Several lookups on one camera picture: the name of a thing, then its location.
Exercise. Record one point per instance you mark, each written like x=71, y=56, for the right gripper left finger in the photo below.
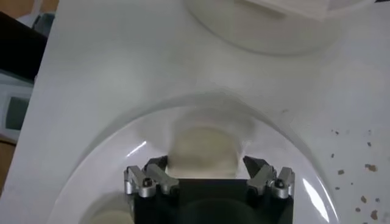
x=146, y=182

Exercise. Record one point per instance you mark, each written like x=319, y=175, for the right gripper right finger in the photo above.
x=280, y=184

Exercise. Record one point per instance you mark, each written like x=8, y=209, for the white steamed baozi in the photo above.
x=108, y=216
x=202, y=150

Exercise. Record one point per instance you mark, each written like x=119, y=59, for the large white plate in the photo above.
x=106, y=170

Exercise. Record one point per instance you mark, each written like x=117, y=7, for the white electric cooker pot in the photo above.
x=259, y=30

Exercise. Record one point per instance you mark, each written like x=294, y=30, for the black robot body block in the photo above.
x=18, y=48

